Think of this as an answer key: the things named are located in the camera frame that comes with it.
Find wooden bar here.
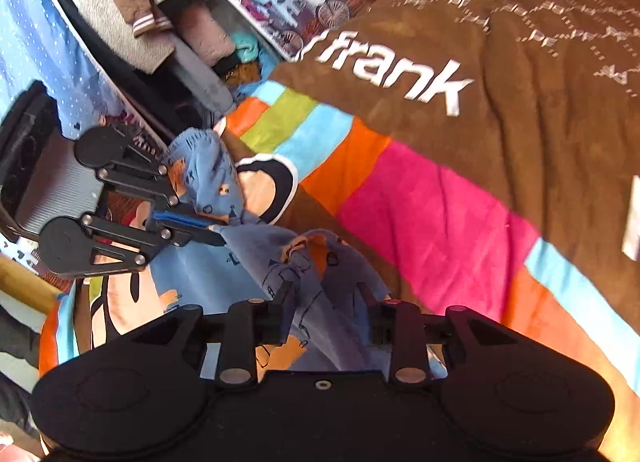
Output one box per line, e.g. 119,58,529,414
0,256,57,315

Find blue dotted cloth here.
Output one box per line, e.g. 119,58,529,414
0,0,168,155

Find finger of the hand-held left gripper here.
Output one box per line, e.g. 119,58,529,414
81,209,228,269
97,126,183,210

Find brown colourful printed blanket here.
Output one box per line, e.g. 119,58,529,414
39,0,640,462

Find blue printed pants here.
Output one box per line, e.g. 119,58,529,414
162,128,448,379

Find dusty pink cloth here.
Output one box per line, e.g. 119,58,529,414
179,0,237,68

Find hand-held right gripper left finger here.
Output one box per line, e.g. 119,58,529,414
131,281,297,388

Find teal cloth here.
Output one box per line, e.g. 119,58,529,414
231,30,262,65

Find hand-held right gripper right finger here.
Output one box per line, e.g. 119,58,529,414
356,282,523,387

